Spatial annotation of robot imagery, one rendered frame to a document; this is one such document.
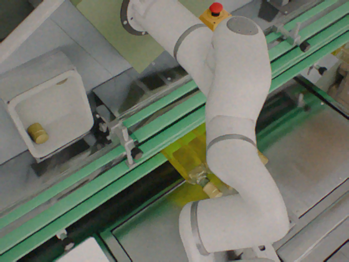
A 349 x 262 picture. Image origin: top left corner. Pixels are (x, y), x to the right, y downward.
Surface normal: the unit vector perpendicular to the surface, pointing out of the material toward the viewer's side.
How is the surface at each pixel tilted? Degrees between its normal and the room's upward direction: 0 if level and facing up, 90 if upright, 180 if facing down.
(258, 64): 78
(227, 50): 102
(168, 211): 90
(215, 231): 71
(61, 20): 0
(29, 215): 90
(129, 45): 1
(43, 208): 90
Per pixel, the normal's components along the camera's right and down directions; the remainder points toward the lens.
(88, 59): 0.61, 0.64
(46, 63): -0.01, -0.58
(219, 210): -0.39, -0.57
